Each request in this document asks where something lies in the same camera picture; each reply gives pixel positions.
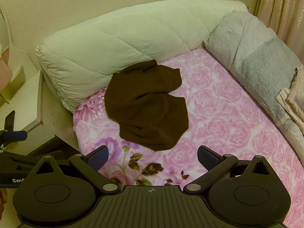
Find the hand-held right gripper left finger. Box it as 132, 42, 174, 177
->
33, 145, 121, 194

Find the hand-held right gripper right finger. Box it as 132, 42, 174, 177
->
183, 145, 271, 194

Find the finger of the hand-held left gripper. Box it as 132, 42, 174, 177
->
0, 130, 28, 148
3, 110, 16, 133

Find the brown knitted sweater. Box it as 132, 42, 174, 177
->
104, 60, 190, 151

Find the person's left hand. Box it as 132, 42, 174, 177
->
0, 188, 8, 213

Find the white bedside shelf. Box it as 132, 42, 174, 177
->
0, 0, 44, 133

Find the pink floral blanket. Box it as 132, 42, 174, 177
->
72, 47, 304, 228

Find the grey herringbone blanket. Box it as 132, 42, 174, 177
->
231, 37, 304, 133

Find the cream quilted pillow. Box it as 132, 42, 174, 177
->
36, 0, 249, 113

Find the pale grey crinkled quilt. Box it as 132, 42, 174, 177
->
205, 10, 282, 76

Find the pink embroidered curtain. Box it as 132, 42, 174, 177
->
258, 0, 304, 36

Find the white bed frame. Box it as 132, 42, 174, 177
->
28, 72, 82, 157

